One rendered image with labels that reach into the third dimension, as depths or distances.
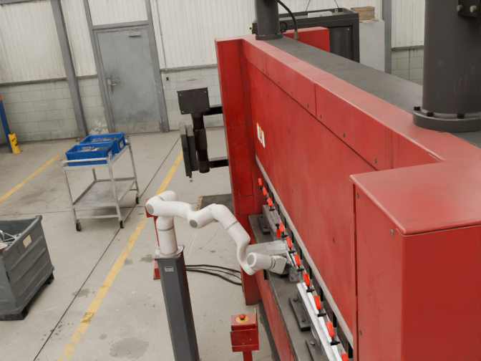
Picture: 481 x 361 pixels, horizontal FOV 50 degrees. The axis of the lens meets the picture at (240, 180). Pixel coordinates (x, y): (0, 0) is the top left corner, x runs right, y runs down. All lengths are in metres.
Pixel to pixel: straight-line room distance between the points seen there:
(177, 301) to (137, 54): 7.54
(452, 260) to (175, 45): 9.86
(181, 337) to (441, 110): 2.97
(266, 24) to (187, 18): 6.85
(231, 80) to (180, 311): 1.74
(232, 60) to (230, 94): 0.25
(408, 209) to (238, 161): 3.32
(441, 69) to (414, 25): 9.32
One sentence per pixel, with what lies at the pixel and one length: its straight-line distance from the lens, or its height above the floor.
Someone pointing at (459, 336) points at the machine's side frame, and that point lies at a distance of 0.92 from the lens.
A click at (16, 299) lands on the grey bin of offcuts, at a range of 5.15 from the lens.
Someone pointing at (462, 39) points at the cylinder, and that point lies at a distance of 1.23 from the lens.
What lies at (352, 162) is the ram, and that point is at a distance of 1.66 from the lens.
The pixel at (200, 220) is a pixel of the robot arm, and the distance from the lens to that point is 3.12.
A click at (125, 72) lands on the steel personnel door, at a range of 10.78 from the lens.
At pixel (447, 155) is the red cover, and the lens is 1.09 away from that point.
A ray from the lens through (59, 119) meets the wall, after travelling 11.53.
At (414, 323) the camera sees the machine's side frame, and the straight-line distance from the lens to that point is 0.87.
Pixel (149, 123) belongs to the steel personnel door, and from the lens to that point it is 10.88.
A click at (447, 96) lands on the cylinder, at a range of 1.26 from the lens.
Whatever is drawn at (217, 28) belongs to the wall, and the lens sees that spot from 10.32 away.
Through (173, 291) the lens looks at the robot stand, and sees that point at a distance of 3.67.
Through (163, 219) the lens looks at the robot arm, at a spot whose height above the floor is 1.26.
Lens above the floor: 2.65
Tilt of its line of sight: 20 degrees down
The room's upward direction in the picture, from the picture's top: 6 degrees counter-clockwise
